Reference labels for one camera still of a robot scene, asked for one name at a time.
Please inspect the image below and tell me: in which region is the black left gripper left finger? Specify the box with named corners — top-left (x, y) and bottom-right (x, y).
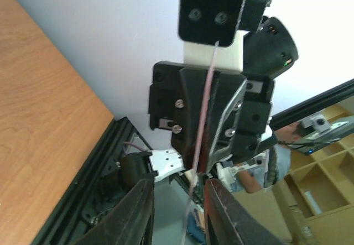
top-left (76, 179), bottom-right (154, 245)

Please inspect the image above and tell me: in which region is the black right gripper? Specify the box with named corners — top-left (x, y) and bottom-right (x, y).
top-left (148, 61), bottom-right (275, 173)

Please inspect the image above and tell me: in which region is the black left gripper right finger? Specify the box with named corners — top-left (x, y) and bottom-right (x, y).
top-left (204, 179), bottom-right (283, 245)

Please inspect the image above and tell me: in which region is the red white card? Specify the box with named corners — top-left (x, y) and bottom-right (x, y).
top-left (180, 41), bottom-right (219, 245)

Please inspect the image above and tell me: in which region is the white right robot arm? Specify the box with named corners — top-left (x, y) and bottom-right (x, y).
top-left (120, 17), bottom-right (298, 188)

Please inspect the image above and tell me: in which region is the wooden shelf unit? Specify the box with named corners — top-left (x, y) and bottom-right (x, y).
top-left (234, 98), bottom-right (353, 244)

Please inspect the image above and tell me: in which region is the webcam on stand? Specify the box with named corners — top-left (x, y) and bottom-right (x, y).
top-left (300, 113), bottom-right (351, 135)

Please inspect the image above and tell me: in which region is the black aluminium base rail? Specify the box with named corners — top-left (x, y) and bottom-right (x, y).
top-left (32, 117), bottom-right (188, 244)

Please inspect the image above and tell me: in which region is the person behind enclosure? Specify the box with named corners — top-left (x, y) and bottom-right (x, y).
top-left (235, 121), bottom-right (305, 194)

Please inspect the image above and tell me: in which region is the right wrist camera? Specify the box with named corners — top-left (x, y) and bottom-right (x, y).
top-left (178, 0), bottom-right (272, 72)

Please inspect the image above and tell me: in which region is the black frame post right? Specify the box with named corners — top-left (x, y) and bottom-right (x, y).
top-left (269, 79), bottom-right (354, 131)

